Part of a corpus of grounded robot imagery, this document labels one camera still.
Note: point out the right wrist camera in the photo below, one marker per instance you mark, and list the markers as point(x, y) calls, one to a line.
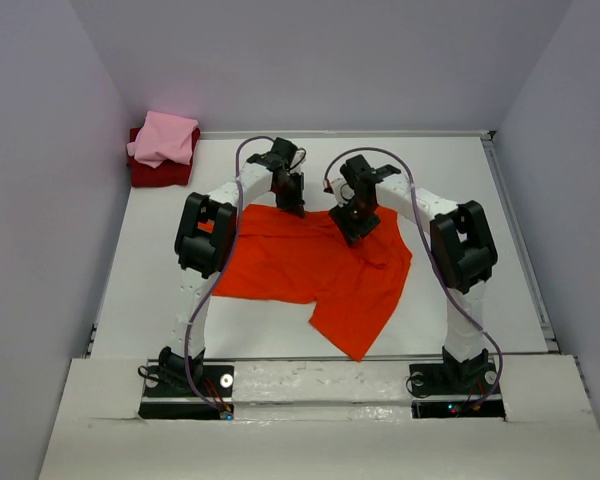
point(340, 189)

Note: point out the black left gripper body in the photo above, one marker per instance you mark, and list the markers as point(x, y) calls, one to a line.
point(293, 182)

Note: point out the dark red folded t shirt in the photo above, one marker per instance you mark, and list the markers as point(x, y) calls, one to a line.
point(167, 174)

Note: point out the pink folded t shirt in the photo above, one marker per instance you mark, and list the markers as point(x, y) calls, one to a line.
point(163, 137)

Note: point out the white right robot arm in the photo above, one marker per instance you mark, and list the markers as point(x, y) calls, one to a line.
point(461, 250)

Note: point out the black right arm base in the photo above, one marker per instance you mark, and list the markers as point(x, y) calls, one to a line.
point(434, 398)

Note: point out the orange t shirt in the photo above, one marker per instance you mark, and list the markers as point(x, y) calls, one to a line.
point(354, 290)

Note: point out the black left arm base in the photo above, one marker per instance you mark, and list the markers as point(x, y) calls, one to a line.
point(164, 399)

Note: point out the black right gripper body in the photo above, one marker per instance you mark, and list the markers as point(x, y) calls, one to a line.
point(355, 206)

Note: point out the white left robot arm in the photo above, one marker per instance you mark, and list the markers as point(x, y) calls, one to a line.
point(206, 240)

